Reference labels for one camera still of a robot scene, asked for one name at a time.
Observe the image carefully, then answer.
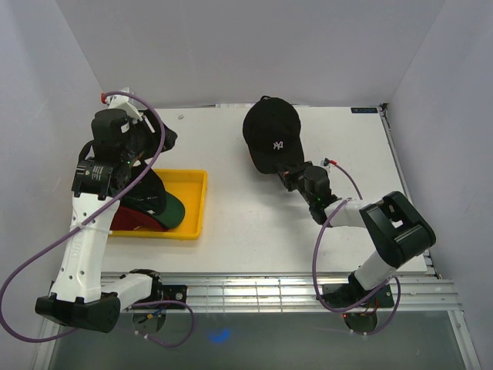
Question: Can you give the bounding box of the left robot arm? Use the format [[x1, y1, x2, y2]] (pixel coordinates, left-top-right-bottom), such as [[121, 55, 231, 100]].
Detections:
[[35, 108, 186, 332]]

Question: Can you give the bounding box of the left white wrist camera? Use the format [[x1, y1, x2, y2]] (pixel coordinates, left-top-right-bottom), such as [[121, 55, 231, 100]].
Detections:
[[101, 93, 143, 120]]

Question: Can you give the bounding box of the black cap white logo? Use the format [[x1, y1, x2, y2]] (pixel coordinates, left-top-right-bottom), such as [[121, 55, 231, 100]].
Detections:
[[243, 96, 304, 174]]

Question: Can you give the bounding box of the dark green baseball cap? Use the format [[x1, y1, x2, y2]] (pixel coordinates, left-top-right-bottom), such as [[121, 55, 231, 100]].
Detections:
[[119, 170, 186, 230]]

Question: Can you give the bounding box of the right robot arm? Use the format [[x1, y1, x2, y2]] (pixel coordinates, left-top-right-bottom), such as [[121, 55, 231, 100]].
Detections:
[[276, 161, 436, 312]]

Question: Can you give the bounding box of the yellow plastic tray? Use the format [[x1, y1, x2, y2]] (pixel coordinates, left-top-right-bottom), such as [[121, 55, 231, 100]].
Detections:
[[112, 169, 207, 240]]

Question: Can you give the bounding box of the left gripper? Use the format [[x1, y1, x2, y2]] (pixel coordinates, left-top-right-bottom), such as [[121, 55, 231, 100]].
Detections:
[[120, 108, 178, 166]]

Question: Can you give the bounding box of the red baseball cap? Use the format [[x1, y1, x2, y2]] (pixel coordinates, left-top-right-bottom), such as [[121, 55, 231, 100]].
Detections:
[[110, 207, 169, 232]]

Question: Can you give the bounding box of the aluminium frame rail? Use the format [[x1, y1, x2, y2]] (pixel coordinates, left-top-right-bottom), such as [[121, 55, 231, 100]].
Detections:
[[162, 275, 462, 314]]

